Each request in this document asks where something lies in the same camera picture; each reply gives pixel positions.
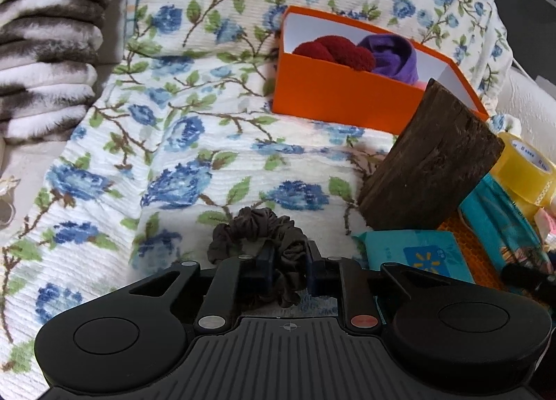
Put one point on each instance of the orange cardboard box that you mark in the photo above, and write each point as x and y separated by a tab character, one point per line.
339	96

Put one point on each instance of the dark brown scrunchie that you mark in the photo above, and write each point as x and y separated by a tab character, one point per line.
286	252

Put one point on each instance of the yellow packing tape roll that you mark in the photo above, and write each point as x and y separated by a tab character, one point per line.
521	174

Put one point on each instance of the purple fleece glove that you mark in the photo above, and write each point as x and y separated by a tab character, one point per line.
391	57

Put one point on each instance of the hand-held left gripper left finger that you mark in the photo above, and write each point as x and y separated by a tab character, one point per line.
265	265

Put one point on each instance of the orange honeycomb silicone mat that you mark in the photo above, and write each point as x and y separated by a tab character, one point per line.
482	261

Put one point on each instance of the brown white striped fuzzy blanket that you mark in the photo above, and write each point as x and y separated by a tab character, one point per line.
43	57

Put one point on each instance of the red fuzzy sock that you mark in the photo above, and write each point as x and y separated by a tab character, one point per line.
330	50

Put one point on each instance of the teal wipes pack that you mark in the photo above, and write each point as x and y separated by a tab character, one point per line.
417	252

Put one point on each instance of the brown wood block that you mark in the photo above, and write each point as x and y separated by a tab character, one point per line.
430	156

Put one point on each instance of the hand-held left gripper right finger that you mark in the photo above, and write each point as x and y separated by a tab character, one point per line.
315	274

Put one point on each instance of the teal snack packet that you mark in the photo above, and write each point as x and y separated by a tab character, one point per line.
499	217

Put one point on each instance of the blue floral blanket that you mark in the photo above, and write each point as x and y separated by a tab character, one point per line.
173	143

